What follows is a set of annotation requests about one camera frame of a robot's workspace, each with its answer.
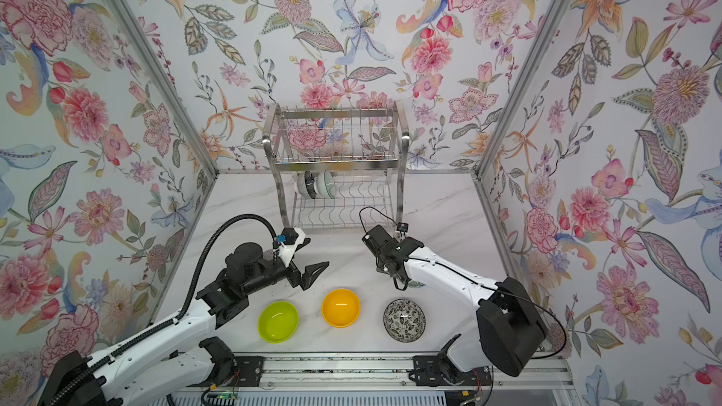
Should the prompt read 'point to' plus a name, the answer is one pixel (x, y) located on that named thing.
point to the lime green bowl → (278, 322)
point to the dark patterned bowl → (306, 184)
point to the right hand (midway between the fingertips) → (391, 262)
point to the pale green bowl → (326, 184)
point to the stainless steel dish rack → (338, 167)
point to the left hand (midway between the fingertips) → (320, 256)
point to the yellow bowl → (340, 308)
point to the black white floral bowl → (404, 320)
